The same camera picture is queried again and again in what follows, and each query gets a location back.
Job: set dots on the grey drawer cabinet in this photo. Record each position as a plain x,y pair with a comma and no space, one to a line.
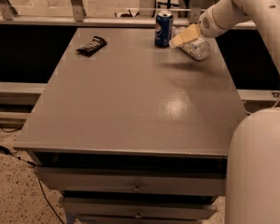
137,108

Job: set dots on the blue pepsi can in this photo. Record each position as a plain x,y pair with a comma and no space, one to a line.
163,28

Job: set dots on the black snack packet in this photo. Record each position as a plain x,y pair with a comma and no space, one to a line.
91,48

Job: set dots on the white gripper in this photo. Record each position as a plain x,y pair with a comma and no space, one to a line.
207,25

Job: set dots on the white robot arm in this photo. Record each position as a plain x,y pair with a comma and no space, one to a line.
253,171

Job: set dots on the lower grey drawer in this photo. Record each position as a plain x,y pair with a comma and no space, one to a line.
137,209

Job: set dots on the grey drawer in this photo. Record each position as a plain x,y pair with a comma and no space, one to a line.
117,181
137,209

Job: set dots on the metal railing frame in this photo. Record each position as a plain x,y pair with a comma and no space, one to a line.
99,13

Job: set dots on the clear plastic tea bottle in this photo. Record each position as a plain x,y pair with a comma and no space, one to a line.
197,49

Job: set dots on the upper grey drawer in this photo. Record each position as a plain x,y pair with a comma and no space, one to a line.
117,181

